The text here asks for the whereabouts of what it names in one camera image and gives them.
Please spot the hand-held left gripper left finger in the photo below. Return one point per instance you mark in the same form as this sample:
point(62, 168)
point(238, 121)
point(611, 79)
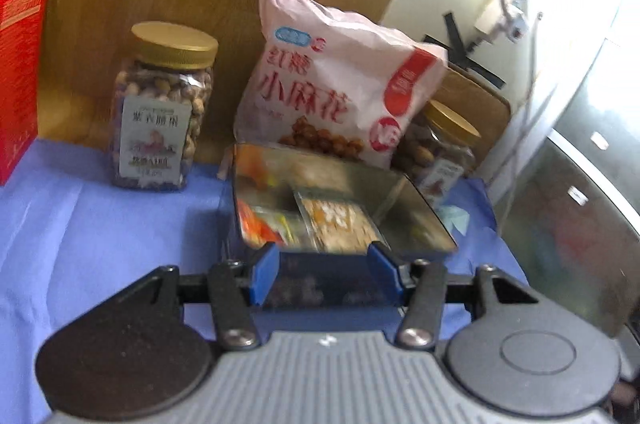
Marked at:
point(264, 275)

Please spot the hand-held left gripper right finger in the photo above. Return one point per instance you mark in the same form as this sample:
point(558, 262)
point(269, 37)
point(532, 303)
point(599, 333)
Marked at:
point(384, 271)

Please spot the dark metal tin box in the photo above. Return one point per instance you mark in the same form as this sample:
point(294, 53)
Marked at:
point(400, 216)

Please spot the beige cracker snack packet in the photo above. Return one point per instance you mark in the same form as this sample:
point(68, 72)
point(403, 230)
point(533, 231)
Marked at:
point(340, 224)

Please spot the pecan jar with gold lid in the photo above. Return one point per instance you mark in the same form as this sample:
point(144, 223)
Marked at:
point(440, 154)

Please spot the blue printed cloth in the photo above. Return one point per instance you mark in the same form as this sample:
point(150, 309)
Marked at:
point(100, 244)

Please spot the brown cushion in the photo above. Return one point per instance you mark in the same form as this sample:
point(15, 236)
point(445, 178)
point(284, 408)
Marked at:
point(482, 114)

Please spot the cashew jar with gold lid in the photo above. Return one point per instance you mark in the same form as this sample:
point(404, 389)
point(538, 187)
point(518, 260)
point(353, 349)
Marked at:
point(155, 124)

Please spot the pink snack bag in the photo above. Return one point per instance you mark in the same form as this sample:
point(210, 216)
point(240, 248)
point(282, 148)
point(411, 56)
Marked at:
point(325, 79)

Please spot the silver metal appliance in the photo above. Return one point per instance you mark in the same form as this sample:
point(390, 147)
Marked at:
point(585, 184)

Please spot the black tape cross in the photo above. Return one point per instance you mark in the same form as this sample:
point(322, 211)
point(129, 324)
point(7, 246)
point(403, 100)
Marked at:
point(480, 71)

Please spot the red gift box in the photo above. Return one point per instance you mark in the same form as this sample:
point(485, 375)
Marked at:
point(20, 74)

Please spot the small white wall gadget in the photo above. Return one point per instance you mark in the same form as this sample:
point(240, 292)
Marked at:
point(510, 26)

